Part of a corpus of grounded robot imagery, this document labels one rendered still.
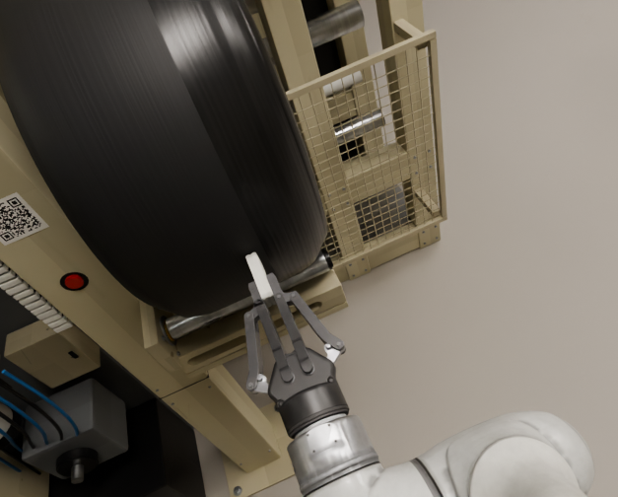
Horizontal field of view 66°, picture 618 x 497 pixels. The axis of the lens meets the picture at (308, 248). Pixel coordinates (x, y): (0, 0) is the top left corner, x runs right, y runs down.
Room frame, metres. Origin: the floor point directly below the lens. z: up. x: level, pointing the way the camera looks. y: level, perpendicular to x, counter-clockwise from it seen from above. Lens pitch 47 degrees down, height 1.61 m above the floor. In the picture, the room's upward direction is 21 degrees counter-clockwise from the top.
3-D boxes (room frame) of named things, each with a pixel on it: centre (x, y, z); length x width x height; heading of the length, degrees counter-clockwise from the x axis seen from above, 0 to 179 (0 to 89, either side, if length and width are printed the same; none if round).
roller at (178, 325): (0.61, 0.14, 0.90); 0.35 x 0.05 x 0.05; 94
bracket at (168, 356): (0.74, 0.33, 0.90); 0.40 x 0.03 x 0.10; 4
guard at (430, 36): (1.10, -0.05, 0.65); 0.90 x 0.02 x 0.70; 94
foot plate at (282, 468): (0.72, 0.41, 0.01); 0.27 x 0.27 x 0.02; 4
